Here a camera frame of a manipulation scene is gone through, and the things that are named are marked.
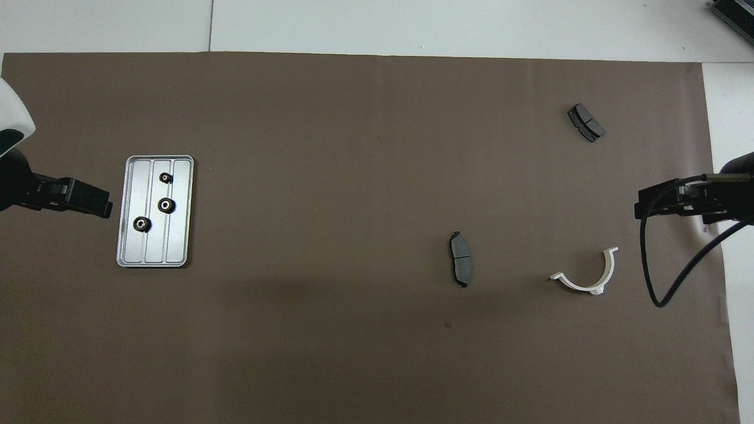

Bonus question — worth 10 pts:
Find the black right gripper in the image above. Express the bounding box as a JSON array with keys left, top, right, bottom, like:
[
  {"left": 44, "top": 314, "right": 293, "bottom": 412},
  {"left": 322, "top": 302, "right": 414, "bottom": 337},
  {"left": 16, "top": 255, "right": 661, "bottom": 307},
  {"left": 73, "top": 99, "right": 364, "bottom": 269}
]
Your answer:
[{"left": 634, "top": 152, "right": 754, "bottom": 223}]

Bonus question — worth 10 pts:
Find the grey brake pad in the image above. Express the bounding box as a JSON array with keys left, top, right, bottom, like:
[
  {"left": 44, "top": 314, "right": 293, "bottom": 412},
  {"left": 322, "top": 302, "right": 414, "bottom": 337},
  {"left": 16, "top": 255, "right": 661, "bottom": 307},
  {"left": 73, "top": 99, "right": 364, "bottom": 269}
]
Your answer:
[
  {"left": 567, "top": 103, "right": 606, "bottom": 143},
  {"left": 449, "top": 231, "right": 475, "bottom": 289}
]

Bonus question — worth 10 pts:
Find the dark ribbed equipment case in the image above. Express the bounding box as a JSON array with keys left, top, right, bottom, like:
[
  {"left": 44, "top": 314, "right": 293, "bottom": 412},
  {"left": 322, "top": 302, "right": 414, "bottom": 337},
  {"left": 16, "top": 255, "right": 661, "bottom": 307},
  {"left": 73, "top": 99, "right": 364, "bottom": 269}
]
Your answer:
[{"left": 710, "top": 0, "right": 754, "bottom": 45}]

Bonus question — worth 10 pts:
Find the white semicircular pipe clamp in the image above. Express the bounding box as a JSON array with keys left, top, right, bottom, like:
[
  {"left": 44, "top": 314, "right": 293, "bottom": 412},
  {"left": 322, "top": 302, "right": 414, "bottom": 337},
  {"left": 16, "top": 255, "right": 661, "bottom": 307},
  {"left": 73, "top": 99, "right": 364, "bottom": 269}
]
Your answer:
[{"left": 549, "top": 247, "right": 619, "bottom": 296}]

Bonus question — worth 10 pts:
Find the silver metal tray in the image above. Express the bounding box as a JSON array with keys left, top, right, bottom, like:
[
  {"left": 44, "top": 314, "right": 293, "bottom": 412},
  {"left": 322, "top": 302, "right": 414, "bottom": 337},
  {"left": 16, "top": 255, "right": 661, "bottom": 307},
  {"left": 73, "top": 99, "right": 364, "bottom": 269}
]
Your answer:
[{"left": 116, "top": 155, "right": 195, "bottom": 269}]

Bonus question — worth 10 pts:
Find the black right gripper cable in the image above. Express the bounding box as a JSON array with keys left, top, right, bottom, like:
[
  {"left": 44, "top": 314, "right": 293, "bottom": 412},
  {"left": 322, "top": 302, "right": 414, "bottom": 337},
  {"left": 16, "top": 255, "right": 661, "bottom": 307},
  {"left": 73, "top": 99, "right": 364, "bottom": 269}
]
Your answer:
[{"left": 639, "top": 171, "right": 754, "bottom": 308}]

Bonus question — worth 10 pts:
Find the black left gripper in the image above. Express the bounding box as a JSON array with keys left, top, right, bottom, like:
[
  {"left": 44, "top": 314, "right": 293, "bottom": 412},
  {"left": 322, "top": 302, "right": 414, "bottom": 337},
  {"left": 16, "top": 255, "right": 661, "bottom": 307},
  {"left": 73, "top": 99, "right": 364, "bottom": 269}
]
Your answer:
[{"left": 0, "top": 148, "right": 114, "bottom": 220}]

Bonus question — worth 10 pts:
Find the brown table mat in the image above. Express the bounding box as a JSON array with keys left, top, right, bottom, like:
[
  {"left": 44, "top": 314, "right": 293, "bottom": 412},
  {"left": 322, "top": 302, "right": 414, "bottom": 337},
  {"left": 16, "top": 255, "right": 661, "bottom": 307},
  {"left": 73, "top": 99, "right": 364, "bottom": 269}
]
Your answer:
[{"left": 0, "top": 52, "right": 742, "bottom": 424}]

